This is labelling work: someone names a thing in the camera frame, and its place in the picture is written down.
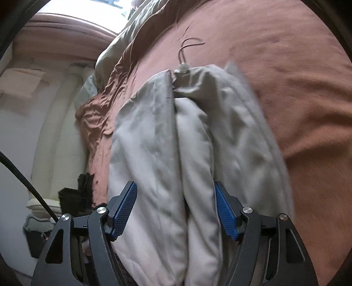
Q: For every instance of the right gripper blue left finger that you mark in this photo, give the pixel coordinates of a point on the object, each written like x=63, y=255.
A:
x=120, y=208

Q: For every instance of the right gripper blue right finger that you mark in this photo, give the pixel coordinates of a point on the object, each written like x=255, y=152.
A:
x=229, y=211

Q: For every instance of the beige zip jacket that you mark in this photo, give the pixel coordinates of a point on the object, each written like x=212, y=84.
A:
x=178, y=134

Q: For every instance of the black garment on bed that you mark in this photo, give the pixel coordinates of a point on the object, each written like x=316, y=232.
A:
x=78, y=202

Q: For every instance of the cream padded headboard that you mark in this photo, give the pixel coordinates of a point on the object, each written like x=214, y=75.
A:
x=61, y=154

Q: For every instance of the pale green pillow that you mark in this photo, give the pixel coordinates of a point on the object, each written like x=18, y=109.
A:
x=87, y=91

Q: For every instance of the rust brown bed blanket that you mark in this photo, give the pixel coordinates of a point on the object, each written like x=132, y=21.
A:
x=302, y=77

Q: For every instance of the pink curtain left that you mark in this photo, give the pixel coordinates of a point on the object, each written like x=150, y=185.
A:
x=60, y=37

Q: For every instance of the olive beige duvet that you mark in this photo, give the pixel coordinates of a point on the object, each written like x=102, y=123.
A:
x=112, y=54

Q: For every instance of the cream cloth on wall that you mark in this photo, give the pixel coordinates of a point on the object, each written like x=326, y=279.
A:
x=20, y=82

